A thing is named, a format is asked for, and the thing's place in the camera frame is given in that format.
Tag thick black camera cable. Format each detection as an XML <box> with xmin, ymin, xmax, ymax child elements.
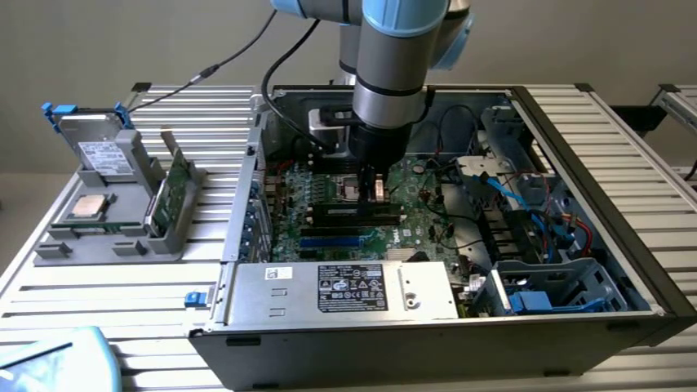
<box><xmin>259</xmin><ymin>18</ymin><xmax>338</xmax><ymax>154</ymax></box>

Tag light blue rounded cap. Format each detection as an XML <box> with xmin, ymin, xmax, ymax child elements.
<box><xmin>0</xmin><ymin>325</ymin><xmax>126</xmax><ymax>392</ymax></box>

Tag red wire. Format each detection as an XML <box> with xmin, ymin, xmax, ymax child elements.
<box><xmin>563</xmin><ymin>214</ymin><xmax>596</xmax><ymax>247</ymax></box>

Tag silver CPU chip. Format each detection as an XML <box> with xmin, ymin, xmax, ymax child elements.
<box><xmin>72</xmin><ymin>194</ymin><xmax>119</xmax><ymax>218</ymax></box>

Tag silver chipset heat sink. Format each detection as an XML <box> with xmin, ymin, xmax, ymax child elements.
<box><xmin>387</xmin><ymin>247</ymin><xmax>432</xmax><ymax>263</ymax></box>

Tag black RAM slots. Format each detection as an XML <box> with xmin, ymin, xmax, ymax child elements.
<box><xmin>307</xmin><ymin>212</ymin><xmax>402</xmax><ymax>228</ymax></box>

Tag CPU socket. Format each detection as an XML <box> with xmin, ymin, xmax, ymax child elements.
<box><xmin>326</xmin><ymin>175</ymin><xmax>366</xmax><ymax>202</ymax></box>

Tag green RAM stick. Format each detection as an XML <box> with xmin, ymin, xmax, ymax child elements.
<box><xmin>312</xmin><ymin>203</ymin><xmax>396</xmax><ymax>218</ymax></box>

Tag blue expansion slot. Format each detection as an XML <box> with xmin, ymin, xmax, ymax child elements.
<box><xmin>300</xmin><ymin>237</ymin><xmax>366</xmax><ymax>247</ymax></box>

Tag blue case latch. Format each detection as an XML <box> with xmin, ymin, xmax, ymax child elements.
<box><xmin>183</xmin><ymin>289</ymin><xmax>212</xmax><ymax>310</ymax></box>

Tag black fan shroud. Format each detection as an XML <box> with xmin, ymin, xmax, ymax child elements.
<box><xmin>476</xmin><ymin>203</ymin><xmax>548</xmax><ymax>263</ymax></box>

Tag black expansion slot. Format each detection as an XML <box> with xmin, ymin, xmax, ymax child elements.
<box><xmin>300</xmin><ymin>226</ymin><xmax>379</xmax><ymax>238</ymax></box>

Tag thin black cable with connector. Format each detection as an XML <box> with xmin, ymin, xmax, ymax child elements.
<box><xmin>128</xmin><ymin>8</ymin><xmax>280</xmax><ymax>114</ymax></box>

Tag slatted metal side table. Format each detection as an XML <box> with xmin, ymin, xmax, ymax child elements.
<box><xmin>652</xmin><ymin>83</ymin><xmax>697</xmax><ymax>124</ymax></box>

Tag green Dell motherboard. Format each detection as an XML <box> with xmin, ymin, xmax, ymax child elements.
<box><xmin>259</xmin><ymin>154</ymin><xmax>466</xmax><ymax>263</ymax></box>

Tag black open PC case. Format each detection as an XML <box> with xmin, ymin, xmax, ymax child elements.
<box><xmin>187</xmin><ymin>83</ymin><xmax>697</xmax><ymax>391</ymax></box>

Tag blue SATA wire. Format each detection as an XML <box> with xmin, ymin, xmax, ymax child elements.
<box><xmin>474</xmin><ymin>171</ymin><xmax>564</xmax><ymax>263</ymax></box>

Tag hard disk in blue caddy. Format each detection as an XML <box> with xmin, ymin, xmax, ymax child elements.
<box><xmin>40</xmin><ymin>101</ymin><xmax>135</xmax><ymax>177</ymax></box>

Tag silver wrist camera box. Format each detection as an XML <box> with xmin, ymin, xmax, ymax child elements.
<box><xmin>307</xmin><ymin>107</ymin><xmax>356</xmax><ymax>158</ymax></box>

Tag grey metal disk bay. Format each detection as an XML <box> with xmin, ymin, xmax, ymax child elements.
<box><xmin>472</xmin><ymin>256</ymin><xmax>629</xmax><ymax>318</ymax></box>

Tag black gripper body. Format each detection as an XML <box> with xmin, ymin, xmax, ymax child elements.
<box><xmin>348</xmin><ymin>121</ymin><xmax>415</xmax><ymax>176</ymax></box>

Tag grey parts rack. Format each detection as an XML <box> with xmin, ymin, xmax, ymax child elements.
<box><xmin>32</xmin><ymin>129</ymin><xmax>210</xmax><ymax>267</ymax></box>

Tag green graphics card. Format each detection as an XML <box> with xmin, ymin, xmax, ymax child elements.
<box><xmin>143</xmin><ymin>126</ymin><xmax>191</xmax><ymax>238</ymax></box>

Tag silver power supply unit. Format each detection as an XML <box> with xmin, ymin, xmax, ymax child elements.
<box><xmin>224</xmin><ymin>261</ymin><xmax>460</xmax><ymax>324</ymax></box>

